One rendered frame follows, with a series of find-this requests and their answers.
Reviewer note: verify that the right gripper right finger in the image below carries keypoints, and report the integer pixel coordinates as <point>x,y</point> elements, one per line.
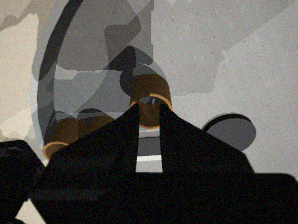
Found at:
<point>187,148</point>

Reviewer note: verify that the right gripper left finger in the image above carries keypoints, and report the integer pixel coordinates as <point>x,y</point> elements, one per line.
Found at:
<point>113,146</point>

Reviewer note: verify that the bronze bushing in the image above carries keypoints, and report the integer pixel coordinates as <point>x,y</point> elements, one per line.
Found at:
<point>98,122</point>
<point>150,85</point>
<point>66,132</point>

